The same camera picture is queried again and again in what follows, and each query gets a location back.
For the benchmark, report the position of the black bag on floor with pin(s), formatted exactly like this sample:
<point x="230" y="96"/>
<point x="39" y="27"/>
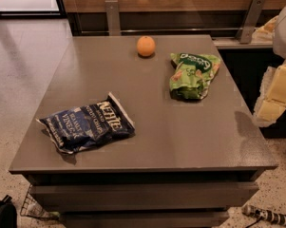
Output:
<point x="8" y="214"/>

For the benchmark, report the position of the grey table with drawers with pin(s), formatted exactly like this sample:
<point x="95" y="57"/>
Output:
<point x="186" y="164"/>

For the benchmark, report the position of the black white striped tool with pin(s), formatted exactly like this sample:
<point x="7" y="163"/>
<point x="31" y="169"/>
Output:
<point x="262" y="214"/>

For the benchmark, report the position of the blue Kettle chip bag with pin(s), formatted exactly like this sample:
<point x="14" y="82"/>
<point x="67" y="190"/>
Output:
<point x="88" y="126"/>

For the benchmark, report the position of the green chip bag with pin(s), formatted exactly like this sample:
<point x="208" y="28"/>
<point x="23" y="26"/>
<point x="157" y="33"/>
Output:
<point x="193" y="74"/>

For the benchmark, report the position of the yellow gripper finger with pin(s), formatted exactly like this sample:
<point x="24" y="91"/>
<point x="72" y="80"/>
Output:
<point x="266" y="31"/>
<point x="271" y="103"/>

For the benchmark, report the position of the metal bracket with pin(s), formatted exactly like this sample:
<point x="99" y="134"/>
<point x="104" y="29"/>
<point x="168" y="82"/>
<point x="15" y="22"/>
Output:
<point x="113" y="17"/>
<point x="245" y="32"/>

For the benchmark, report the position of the orange fruit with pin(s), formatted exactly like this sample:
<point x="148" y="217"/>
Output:
<point x="146" y="46"/>

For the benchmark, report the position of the left metal bracket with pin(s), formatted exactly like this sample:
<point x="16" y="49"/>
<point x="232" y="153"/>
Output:
<point x="113" y="17"/>

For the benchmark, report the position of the metal rail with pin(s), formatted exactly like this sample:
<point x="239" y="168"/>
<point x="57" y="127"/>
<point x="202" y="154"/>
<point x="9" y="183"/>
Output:
<point x="214" y="32"/>

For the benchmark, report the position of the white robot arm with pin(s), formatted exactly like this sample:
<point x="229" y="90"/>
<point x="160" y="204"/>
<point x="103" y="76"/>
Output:
<point x="279" y="37"/>

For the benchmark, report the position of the wire basket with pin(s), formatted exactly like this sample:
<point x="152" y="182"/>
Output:
<point x="32" y="209"/>

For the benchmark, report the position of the right metal bracket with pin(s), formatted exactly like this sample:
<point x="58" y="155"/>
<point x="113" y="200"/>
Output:
<point x="245" y="32"/>

